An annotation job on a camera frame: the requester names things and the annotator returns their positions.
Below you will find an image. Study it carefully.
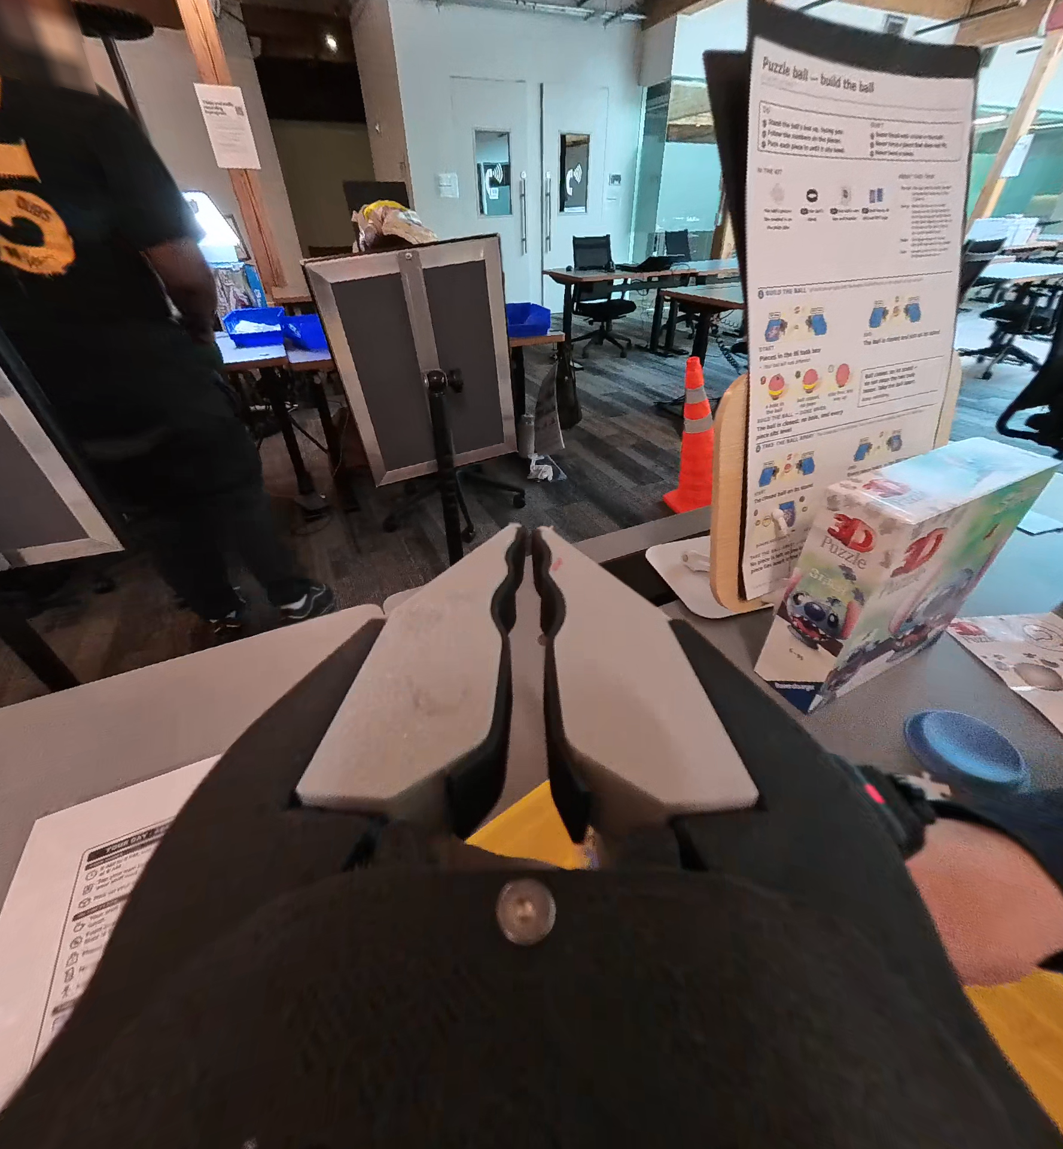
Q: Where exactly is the person's right forearm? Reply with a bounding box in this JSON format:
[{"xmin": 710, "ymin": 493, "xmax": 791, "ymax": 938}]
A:
[{"xmin": 934, "ymin": 781, "xmax": 1063, "ymax": 975}]

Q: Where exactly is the laminated checklist sheet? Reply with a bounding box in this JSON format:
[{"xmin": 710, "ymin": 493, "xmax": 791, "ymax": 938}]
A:
[{"xmin": 0, "ymin": 754, "xmax": 228, "ymax": 1110}]

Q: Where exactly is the orange traffic cone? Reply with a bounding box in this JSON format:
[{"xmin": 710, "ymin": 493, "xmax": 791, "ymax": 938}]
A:
[{"xmin": 664, "ymin": 357, "xmax": 716, "ymax": 514}]

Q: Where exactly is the cartoon printed puzzle box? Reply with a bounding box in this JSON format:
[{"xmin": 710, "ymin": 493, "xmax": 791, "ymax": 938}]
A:
[{"xmin": 753, "ymin": 462, "xmax": 1061, "ymax": 714}]

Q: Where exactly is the yellow plastic bin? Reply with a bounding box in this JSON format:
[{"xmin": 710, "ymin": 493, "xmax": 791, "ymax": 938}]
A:
[{"xmin": 467, "ymin": 779, "xmax": 1063, "ymax": 1149}]

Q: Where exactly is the white booth door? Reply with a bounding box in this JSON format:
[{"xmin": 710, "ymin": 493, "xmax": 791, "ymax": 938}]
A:
[
  {"xmin": 451, "ymin": 78, "xmax": 533, "ymax": 261},
  {"xmin": 540, "ymin": 84, "xmax": 611, "ymax": 261}
]

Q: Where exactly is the white flat tray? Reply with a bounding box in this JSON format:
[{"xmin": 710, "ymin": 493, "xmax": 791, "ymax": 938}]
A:
[{"xmin": 647, "ymin": 539, "xmax": 775, "ymax": 621}]

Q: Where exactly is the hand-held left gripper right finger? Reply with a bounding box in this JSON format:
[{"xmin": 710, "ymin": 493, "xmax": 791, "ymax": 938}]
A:
[{"xmin": 531, "ymin": 524, "xmax": 759, "ymax": 843}]

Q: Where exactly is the blue round plastic dish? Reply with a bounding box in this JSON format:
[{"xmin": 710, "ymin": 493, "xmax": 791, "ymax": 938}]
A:
[{"xmin": 905, "ymin": 710, "xmax": 1030, "ymax": 791}]

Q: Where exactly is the white wall notice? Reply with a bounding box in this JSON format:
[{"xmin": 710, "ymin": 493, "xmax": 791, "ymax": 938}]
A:
[{"xmin": 195, "ymin": 82, "xmax": 258, "ymax": 170}]

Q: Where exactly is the folded paper leaflet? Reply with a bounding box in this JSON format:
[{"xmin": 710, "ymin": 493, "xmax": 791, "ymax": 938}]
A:
[{"xmin": 948, "ymin": 612, "xmax": 1063, "ymax": 773}]

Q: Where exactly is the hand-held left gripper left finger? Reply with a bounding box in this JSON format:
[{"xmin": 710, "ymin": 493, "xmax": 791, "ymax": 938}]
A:
[{"xmin": 296, "ymin": 523, "xmax": 533, "ymax": 840}]

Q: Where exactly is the crumpled plastic bag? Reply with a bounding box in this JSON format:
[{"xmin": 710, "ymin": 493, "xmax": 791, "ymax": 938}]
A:
[{"xmin": 354, "ymin": 202, "xmax": 438, "ymax": 252}]

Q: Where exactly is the black backing board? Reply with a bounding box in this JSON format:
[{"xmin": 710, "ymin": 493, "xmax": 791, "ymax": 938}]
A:
[{"xmin": 703, "ymin": 0, "xmax": 981, "ymax": 225}]

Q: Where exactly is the wooden office desk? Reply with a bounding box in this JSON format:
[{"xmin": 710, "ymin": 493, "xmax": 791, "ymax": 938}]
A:
[{"xmin": 545, "ymin": 258, "xmax": 743, "ymax": 355}]

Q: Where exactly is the grey framed panel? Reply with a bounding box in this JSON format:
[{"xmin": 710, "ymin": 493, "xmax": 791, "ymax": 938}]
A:
[
  {"xmin": 0, "ymin": 269, "xmax": 124, "ymax": 575},
  {"xmin": 302, "ymin": 235, "xmax": 518, "ymax": 486}
]

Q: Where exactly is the printed instruction sheet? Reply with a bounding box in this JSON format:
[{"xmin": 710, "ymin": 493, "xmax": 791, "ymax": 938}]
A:
[{"xmin": 742, "ymin": 35, "xmax": 981, "ymax": 602}]

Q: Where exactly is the black tripod stand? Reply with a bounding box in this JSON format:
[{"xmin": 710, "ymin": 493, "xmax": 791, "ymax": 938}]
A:
[{"xmin": 421, "ymin": 367, "xmax": 471, "ymax": 568}]

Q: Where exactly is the person's right hand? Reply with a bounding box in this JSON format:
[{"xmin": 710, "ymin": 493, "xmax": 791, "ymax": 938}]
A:
[{"xmin": 906, "ymin": 846, "xmax": 1053, "ymax": 991}]

